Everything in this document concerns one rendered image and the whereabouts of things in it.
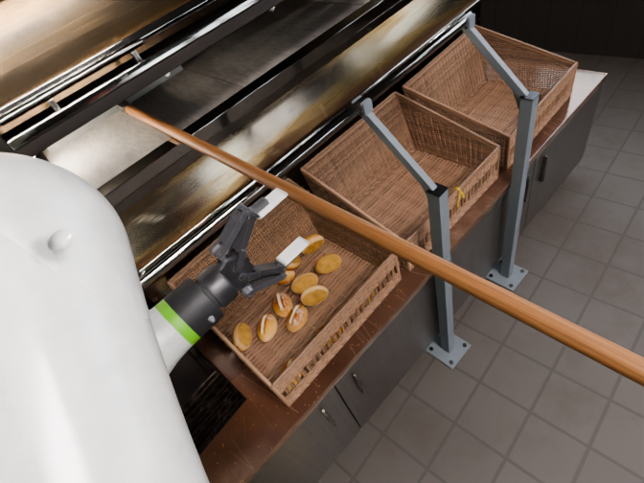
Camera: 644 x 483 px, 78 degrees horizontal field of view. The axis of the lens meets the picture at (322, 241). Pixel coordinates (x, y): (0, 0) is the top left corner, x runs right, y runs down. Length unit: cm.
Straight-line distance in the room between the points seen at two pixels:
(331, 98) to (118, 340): 137
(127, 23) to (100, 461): 101
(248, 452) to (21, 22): 116
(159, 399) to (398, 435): 159
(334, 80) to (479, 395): 135
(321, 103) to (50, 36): 82
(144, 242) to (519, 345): 152
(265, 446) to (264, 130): 97
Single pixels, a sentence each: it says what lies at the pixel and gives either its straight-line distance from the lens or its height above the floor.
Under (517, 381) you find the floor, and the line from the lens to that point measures 185.
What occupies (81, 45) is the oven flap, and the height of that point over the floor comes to 149.
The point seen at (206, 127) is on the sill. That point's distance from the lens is 125.
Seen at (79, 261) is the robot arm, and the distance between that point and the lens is 23.
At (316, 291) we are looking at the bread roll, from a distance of 134.
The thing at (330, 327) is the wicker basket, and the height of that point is 72.
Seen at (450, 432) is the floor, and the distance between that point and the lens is 177.
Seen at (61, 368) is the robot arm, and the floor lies 158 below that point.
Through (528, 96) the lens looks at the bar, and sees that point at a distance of 144.
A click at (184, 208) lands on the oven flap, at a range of 129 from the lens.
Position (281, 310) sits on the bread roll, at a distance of 136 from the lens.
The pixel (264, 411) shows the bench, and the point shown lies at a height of 58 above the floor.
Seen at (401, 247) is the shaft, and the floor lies 120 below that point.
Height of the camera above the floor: 171
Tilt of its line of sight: 46 degrees down
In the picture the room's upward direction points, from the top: 22 degrees counter-clockwise
